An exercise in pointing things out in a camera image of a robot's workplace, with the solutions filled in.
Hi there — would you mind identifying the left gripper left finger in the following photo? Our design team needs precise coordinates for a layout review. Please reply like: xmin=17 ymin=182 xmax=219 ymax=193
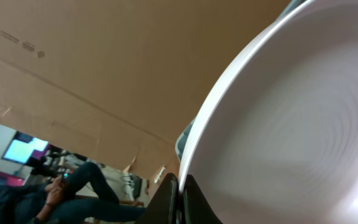
xmin=135 ymin=173 xmax=178 ymax=224

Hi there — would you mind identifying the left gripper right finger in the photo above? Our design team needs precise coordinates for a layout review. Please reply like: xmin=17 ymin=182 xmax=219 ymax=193
xmin=181 ymin=175 xmax=223 ymax=224

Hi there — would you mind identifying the large white plate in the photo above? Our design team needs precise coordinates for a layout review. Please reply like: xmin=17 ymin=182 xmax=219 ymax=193
xmin=179 ymin=0 xmax=358 ymax=223

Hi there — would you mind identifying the grey dish rack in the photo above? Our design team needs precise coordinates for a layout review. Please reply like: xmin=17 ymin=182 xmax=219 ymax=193
xmin=175 ymin=119 xmax=194 ymax=161

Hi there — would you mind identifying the seated person in background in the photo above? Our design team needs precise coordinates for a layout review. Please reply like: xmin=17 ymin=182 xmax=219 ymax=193
xmin=0 ymin=162 xmax=145 ymax=224

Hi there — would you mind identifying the background computer monitor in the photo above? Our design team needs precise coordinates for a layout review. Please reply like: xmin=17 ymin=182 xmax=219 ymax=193
xmin=2 ymin=131 xmax=49 ymax=164

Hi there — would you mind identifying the brown cardboard wall panel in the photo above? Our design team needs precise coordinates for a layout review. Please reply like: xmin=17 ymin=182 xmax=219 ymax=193
xmin=0 ymin=0 xmax=287 ymax=178

